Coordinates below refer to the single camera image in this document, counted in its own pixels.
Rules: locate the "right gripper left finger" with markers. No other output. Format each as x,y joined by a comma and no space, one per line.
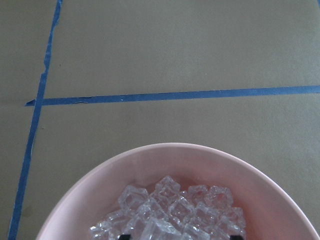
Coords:
125,237

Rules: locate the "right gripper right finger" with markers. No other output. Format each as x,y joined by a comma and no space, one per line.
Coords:
236,237

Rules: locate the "clear ice cubes pile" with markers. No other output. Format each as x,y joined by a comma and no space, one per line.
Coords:
200,212

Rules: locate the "pink bowl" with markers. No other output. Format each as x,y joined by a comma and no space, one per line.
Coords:
269,211

